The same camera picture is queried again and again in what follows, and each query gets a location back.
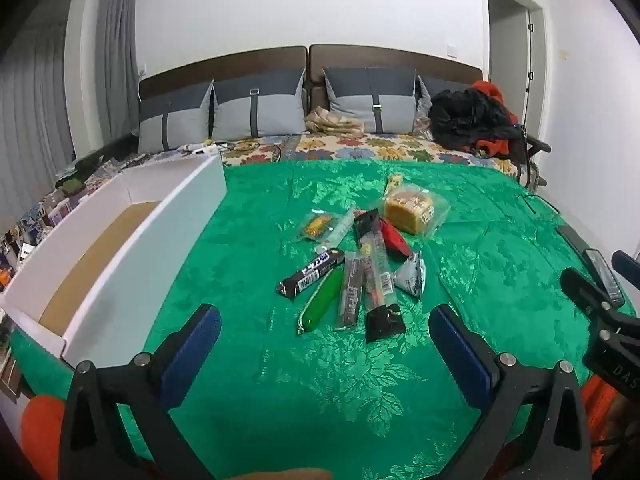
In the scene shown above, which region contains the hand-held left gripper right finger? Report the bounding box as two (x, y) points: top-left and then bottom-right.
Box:
(429, 304), (593, 480)

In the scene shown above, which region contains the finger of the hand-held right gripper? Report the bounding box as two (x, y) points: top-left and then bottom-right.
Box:
(612, 250), (640, 276)
(560, 266), (622, 320)

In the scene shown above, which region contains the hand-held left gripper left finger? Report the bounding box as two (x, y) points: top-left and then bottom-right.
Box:
(59, 304), (222, 480)

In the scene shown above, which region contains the long black clear snack packet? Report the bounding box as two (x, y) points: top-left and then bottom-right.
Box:
(354, 209), (407, 343)

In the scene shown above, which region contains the white triangular snack packet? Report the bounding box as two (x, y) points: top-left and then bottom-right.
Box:
(393, 252), (427, 297)

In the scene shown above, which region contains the white cardboard box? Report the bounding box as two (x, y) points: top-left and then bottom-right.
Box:
(0, 155), (227, 371)

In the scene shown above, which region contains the brown snack stick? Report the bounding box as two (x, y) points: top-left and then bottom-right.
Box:
(334, 252), (366, 332)

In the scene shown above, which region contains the red snack packet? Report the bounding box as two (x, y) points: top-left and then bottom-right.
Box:
(380, 217), (413, 258)

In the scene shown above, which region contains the green sausage stick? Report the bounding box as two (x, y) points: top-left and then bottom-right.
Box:
(296, 265), (346, 336)

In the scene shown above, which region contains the black chocolate bar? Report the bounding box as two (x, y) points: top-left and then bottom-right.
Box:
(276, 251), (346, 302)

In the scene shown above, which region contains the packaged bread loaf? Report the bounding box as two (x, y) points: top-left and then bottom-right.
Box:
(382, 185), (449, 238)

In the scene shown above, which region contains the clear packet with yellow snack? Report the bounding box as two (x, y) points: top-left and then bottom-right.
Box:
(298, 210), (335, 242)

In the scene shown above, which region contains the dark flat object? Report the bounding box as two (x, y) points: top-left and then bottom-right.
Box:
(556, 225), (591, 253)

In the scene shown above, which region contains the green patterned blanket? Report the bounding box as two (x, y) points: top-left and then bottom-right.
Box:
(10, 160), (621, 480)

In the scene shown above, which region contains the black chair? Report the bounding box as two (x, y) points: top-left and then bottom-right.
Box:
(517, 122), (553, 191)

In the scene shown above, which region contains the person's orange clothing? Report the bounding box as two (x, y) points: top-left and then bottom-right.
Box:
(20, 375), (640, 471)

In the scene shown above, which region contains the pile of assorted small items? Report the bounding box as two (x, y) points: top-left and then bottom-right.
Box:
(0, 180), (101, 293)

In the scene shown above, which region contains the dark green cloth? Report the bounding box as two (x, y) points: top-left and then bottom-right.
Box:
(55, 152), (108, 192)

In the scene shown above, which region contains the orange garment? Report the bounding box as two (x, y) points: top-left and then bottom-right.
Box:
(470, 80), (521, 158)

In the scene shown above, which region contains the white doorway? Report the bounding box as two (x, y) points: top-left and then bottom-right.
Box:
(482, 0), (546, 136)

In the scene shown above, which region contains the folded beige cloth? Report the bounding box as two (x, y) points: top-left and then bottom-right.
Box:
(305, 107), (363, 136)

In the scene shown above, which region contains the grey curtain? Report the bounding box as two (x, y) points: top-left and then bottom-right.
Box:
(0, 0), (141, 231)

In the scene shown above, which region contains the brown headboard panel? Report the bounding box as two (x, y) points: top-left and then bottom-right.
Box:
(137, 45), (308, 106)
(309, 44), (483, 106)

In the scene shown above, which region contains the black cable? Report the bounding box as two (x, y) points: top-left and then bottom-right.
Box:
(517, 192), (566, 221)

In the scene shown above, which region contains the white charger cable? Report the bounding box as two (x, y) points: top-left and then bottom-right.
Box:
(180, 142), (226, 157)

